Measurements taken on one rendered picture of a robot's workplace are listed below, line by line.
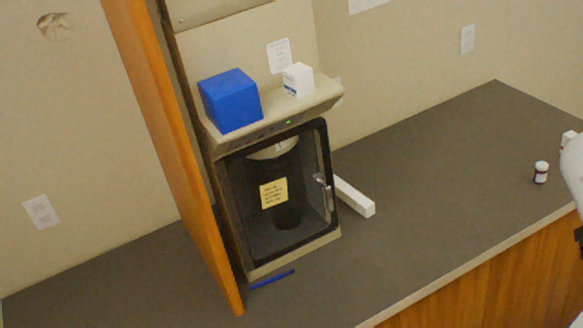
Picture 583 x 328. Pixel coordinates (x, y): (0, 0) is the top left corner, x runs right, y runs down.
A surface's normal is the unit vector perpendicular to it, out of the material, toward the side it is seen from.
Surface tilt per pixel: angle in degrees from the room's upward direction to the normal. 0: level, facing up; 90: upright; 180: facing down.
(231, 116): 90
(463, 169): 0
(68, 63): 90
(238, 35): 90
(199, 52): 90
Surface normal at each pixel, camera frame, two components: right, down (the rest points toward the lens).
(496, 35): 0.47, 0.48
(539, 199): -0.14, -0.79
